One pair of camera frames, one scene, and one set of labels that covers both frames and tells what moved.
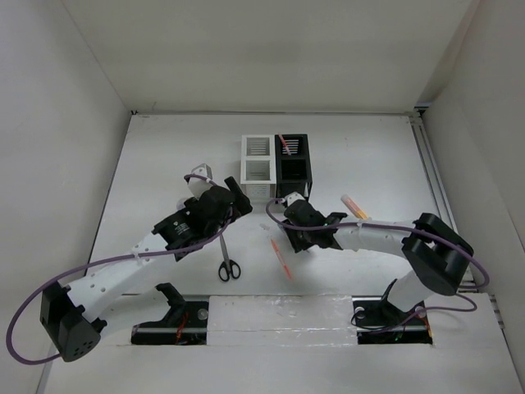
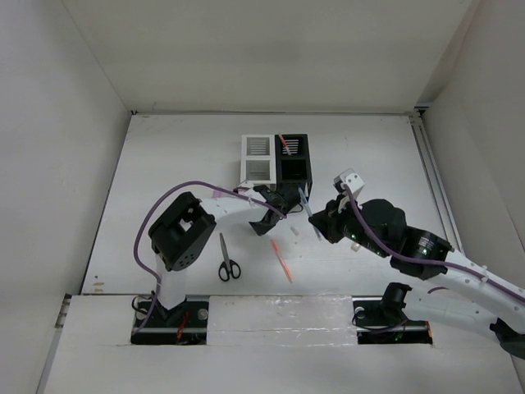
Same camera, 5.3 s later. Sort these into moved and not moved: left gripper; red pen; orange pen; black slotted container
Moved: left gripper
Not moved: orange pen; black slotted container; red pen
